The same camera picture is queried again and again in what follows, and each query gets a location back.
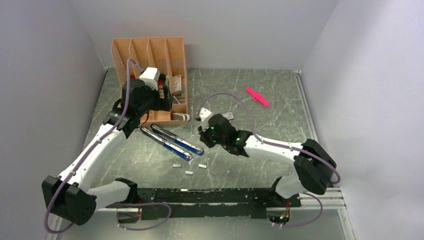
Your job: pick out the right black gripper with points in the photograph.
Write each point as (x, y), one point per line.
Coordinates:
(203, 136)

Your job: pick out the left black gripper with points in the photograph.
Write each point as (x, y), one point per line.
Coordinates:
(161, 104)

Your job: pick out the red white staple box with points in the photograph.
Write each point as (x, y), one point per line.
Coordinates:
(229, 116)

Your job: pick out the blue stapler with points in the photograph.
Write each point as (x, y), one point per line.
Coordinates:
(177, 140)
(168, 145)

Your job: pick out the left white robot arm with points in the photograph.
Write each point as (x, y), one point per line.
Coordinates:
(69, 195)

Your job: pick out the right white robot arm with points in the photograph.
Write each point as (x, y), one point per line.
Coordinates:
(313, 166)

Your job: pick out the white grey stapler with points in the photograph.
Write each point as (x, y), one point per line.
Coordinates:
(177, 116)

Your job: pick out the red black bottle right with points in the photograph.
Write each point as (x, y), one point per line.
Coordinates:
(161, 81)

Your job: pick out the white box in organizer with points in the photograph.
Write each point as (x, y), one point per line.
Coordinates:
(177, 85)

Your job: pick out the orange plastic desk organizer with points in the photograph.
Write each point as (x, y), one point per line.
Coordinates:
(164, 53)

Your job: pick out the pink plastic clip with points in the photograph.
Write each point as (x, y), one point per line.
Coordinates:
(257, 96)

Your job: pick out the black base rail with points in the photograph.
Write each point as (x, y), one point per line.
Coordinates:
(158, 203)

